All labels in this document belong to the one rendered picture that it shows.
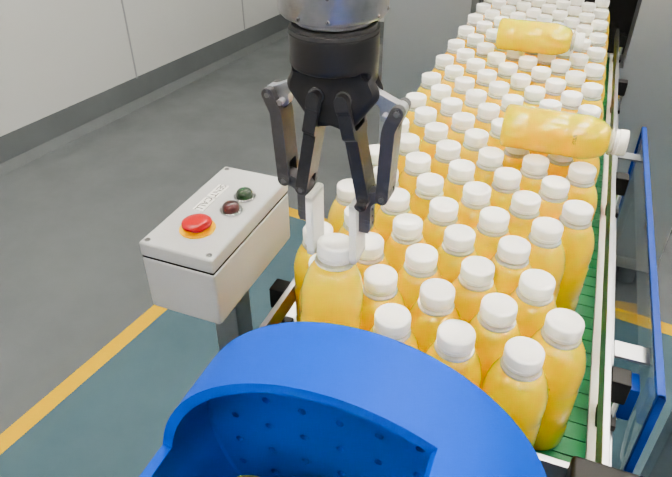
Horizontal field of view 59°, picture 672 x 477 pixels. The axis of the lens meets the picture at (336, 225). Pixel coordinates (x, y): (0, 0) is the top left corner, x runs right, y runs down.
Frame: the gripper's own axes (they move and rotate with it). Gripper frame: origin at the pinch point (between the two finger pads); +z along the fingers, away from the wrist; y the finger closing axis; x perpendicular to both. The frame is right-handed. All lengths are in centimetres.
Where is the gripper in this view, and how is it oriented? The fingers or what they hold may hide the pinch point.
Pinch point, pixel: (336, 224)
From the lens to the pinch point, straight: 60.0
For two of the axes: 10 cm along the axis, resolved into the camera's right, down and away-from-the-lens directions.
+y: 9.3, 2.0, -3.1
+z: 0.1, 8.2, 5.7
